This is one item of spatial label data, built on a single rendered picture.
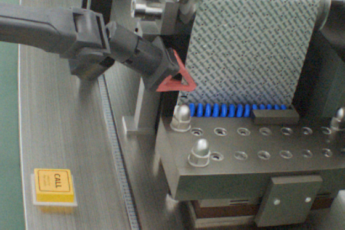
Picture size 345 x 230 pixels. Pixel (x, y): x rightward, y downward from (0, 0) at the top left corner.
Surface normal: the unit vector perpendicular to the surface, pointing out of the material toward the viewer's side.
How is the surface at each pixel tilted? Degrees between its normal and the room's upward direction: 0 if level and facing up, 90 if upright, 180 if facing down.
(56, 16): 34
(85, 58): 118
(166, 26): 90
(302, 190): 90
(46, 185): 0
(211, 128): 0
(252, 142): 0
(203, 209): 90
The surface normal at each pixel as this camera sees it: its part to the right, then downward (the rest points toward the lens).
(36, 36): 0.24, 0.86
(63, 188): 0.17, -0.82
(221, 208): 0.21, 0.57
